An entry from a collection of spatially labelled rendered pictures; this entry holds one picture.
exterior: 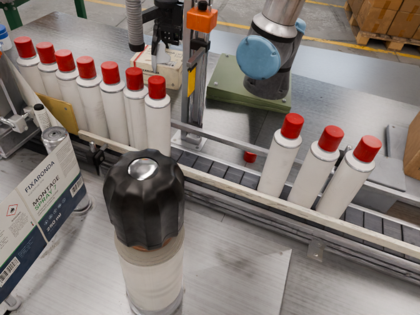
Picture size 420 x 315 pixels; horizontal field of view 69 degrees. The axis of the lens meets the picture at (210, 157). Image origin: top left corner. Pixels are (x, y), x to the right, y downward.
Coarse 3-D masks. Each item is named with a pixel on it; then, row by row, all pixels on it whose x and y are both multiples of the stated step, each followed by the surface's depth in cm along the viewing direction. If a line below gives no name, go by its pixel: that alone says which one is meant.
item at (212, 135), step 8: (176, 128) 68; (184, 128) 67; (192, 128) 67; (200, 128) 67; (208, 136) 66; (216, 136) 66; (224, 136) 66; (232, 144) 65; (240, 144) 65; (248, 144) 65; (256, 152) 64; (264, 152) 64; (296, 160) 63; (328, 176) 62; (368, 184) 60; (376, 184) 60; (376, 192) 60; (384, 192) 59; (392, 192) 59; (400, 192) 59; (400, 200) 59; (408, 200) 58; (416, 200) 58
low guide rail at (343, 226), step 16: (112, 144) 68; (192, 176) 65; (208, 176) 64; (240, 192) 63; (256, 192) 62; (288, 208) 60; (304, 208) 60; (336, 224) 59; (352, 224) 58; (368, 240) 58; (384, 240) 57; (416, 256) 56
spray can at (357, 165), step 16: (368, 144) 49; (352, 160) 52; (368, 160) 50; (336, 176) 56; (352, 176) 52; (368, 176) 53; (336, 192) 57; (352, 192) 55; (320, 208) 62; (336, 208) 59
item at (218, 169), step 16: (96, 144) 72; (176, 160) 71; (192, 160) 71; (208, 160) 72; (224, 176) 70; (240, 176) 69; (256, 176) 70; (224, 192) 65; (288, 192) 67; (272, 208) 64; (352, 208) 66; (320, 224) 62; (368, 224) 63; (384, 224) 63; (400, 224) 64; (352, 240) 60; (400, 240) 61; (416, 240) 61; (400, 256) 58
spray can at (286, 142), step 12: (288, 120) 52; (300, 120) 52; (276, 132) 56; (288, 132) 53; (276, 144) 55; (288, 144) 54; (300, 144) 54; (276, 156) 56; (288, 156) 55; (264, 168) 61; (276, 168) 58; (288, 168) 58; (264, 180) 62; (276, 180) 60; (264, 192) 64; (276, 192) 63
